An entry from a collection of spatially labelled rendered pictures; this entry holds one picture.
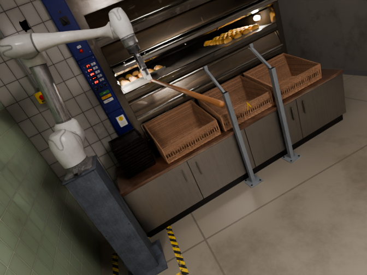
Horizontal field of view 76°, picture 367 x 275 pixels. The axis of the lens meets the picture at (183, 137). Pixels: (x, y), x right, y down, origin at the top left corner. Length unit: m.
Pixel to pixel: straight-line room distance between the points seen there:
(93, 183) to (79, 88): 0.98
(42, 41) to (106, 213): 1.10
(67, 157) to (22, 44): 0.65
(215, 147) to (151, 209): 0.78
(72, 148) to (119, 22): 0.78
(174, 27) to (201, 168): 1.33
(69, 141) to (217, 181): 1.33
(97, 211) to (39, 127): 1.01
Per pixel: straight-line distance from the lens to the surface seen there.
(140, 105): 2.36
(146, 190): 2.05
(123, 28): 1.50
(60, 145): 1.58
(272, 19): 3.05
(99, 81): 2.26
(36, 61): 1.71
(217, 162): 2.18
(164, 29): 2.41
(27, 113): 2.39
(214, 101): 1.10
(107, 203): 1.71
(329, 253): 1.89
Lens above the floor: 1.56
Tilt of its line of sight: 24 degrees down
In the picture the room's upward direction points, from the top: 24 degrees counter-clockwise
